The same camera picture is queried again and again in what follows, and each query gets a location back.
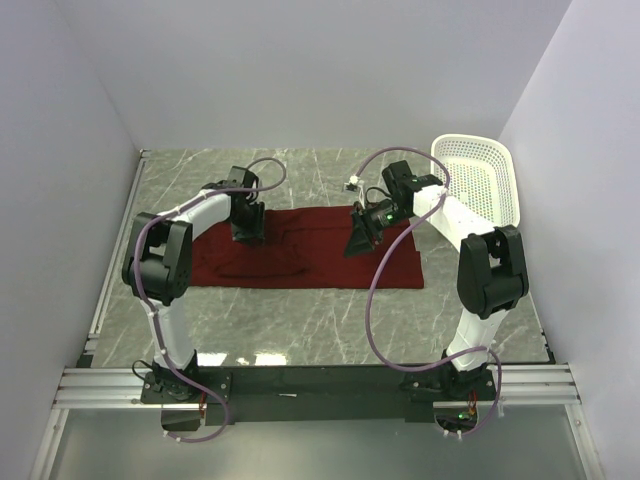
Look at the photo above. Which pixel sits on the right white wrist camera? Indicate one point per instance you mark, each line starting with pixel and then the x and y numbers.
pixel 353 184

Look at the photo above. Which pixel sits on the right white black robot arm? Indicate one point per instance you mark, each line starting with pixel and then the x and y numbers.
pixel 492 274

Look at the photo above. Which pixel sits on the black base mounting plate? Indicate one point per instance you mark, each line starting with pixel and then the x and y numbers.
pixel 310 393

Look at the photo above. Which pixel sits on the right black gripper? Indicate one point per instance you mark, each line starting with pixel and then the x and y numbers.
pixel 360 241

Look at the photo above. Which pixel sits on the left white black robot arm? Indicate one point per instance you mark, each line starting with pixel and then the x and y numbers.
pixel 158 268

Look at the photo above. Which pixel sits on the white plastic perforated basket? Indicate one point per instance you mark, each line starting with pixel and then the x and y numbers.
pixel 482 176

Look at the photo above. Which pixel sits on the dark red t shirt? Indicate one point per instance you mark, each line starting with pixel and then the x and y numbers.
pixel 303 249

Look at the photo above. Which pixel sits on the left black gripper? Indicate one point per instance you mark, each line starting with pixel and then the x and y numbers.
pixel 256 230

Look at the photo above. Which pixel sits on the aluminium extrusion rail frame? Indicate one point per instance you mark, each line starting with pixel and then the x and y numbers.
pixel 99 429

